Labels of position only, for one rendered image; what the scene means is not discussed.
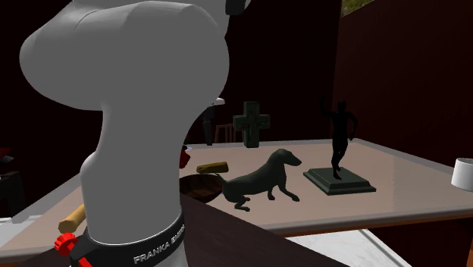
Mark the dark dog figure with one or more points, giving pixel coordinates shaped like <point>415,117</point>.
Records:
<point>258,179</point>

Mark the beige table with grey rim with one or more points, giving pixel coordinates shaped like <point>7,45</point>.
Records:
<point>388,207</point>

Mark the red object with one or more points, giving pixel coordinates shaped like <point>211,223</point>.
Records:
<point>184,158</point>

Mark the dark brown wooden bowl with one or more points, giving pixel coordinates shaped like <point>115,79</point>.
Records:
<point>201,188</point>

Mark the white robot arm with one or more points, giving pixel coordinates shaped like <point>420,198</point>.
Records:
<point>140,111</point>

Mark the white cup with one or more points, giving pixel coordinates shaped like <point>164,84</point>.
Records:
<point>463,173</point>

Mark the dark human statue on base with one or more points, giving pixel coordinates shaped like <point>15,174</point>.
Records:
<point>342,125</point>

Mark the tan wooden cylinder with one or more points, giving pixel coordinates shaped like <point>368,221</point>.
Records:
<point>72,221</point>

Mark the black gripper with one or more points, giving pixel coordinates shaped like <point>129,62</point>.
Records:
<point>208,125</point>

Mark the wooden chair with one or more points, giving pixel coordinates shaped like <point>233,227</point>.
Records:
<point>224,133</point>

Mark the dark green cross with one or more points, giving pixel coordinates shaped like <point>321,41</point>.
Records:
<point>252,124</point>

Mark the dark robot stand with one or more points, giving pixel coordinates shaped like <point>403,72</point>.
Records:
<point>236,244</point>

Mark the brown wooden block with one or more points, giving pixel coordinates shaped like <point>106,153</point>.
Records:
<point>212,168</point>

